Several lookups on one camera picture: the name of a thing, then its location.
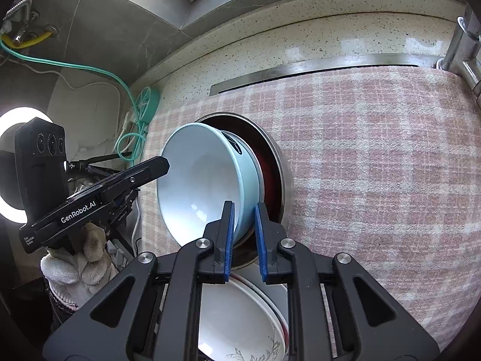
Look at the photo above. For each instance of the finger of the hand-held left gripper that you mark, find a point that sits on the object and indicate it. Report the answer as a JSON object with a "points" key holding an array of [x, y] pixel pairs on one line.
{"points": [[142, 173]]}

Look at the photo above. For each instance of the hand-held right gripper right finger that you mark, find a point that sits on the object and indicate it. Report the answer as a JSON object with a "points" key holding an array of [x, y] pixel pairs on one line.
{"points": [[262, 244]]}

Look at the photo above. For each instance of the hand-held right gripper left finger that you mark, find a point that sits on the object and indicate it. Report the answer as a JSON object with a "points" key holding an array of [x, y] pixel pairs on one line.
{"points": [[230, 244]]}

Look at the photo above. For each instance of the light blue bowl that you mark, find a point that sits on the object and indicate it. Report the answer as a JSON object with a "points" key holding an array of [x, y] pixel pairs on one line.
{"points": [[195, 180]]}

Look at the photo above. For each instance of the large steel bowl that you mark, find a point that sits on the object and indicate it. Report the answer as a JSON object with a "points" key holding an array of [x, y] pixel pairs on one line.
{"points": [[283, 180]]}

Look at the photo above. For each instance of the white grey-leaf plate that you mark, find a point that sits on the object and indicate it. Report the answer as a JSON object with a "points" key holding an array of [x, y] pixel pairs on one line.
{"points": [[233, 319]]}

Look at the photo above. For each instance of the person's left forearm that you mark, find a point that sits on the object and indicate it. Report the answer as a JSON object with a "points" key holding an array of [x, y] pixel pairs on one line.
{"points": [[58, 304]]}

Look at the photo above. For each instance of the person's left hand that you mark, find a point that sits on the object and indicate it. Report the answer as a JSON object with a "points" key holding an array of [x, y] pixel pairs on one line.
{"points": [[75, 267]]}

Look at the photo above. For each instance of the green plastic wheel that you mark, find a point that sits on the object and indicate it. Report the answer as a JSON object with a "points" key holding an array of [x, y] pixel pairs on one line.
{"points": [[146, 103]]}

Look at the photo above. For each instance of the yellow pipe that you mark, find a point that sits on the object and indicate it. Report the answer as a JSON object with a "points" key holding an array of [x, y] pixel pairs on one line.
{"points": [[26, 43]]}

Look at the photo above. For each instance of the pink plaid cloth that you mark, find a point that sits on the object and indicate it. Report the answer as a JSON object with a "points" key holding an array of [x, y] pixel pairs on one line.
{"points": [[375, 180]]}

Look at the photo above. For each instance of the steel sink rim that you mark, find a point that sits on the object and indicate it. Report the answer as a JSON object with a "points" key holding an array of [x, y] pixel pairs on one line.
{"points": [[300, 68]]}

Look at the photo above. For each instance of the steel faucet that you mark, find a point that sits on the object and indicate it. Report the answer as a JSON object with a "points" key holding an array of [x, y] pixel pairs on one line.
{"points": [[456, 45]]}

